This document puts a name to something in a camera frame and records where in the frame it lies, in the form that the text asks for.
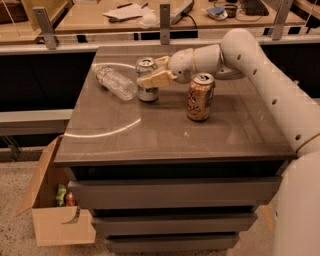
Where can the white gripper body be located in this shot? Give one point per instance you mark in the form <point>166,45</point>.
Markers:
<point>181,65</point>

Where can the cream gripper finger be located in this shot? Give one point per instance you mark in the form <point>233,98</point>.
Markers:
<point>157,80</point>
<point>163,61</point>

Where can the green white 7up can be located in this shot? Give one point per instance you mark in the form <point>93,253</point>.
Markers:
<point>145,66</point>

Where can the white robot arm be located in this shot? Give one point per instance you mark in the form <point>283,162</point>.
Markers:
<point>297,225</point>

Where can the orange soda can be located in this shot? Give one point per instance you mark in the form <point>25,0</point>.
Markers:
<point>200,95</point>

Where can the clear plastic water bottle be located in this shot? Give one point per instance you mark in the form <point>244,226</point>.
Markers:
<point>115,82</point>

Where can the red can in box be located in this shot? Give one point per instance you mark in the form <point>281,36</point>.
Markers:
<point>69,200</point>

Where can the white face mask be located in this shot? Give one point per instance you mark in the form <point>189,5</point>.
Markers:
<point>148,20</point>

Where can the white power strip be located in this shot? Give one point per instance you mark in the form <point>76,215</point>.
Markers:
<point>178,13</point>

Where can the white papers on desk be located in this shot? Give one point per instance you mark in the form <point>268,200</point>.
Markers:
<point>128,12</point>

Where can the small dark bowl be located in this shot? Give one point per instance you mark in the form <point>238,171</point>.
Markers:
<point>231,10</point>

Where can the black keyboard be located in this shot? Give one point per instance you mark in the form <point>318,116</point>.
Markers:
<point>253,8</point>

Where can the grey drawer cabinet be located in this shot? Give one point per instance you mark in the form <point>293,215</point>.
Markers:
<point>152,180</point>

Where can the green snack bag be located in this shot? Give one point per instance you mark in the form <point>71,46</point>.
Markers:
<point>61,192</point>

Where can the brown cardboard box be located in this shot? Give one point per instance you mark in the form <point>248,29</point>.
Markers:
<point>54,225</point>

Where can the metal bracket middle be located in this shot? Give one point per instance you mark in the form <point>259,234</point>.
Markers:
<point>164,24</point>

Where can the metal bracket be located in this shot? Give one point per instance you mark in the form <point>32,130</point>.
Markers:
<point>164,24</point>
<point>280,19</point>
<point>46,27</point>

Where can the metal bracket right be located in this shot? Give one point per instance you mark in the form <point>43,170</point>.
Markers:
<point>280,19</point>

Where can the metal bracket left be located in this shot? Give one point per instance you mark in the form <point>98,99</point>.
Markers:
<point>46,27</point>

